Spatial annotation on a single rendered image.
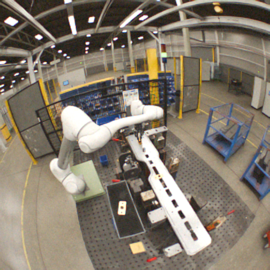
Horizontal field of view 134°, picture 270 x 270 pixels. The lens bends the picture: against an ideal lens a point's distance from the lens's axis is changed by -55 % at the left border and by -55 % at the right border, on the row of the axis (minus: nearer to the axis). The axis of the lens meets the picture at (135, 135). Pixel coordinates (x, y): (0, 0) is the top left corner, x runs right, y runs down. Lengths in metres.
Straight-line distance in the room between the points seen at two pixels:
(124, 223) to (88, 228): 0.64
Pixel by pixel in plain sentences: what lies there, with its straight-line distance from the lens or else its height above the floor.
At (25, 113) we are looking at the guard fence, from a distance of 3.14.
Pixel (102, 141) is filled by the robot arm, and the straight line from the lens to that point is 0.64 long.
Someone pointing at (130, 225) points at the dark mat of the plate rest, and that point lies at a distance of 0.68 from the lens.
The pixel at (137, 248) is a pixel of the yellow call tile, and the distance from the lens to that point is 0.66.
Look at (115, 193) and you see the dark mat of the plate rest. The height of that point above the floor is 1.16.
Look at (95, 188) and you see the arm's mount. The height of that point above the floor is 0.79.
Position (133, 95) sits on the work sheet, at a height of 1.37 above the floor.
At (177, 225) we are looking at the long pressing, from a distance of 0.85.
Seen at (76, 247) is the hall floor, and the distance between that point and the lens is 2.10.
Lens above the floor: 1.82
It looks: 35 degrees down
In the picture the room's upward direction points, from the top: 7 degrees counter-clockwise
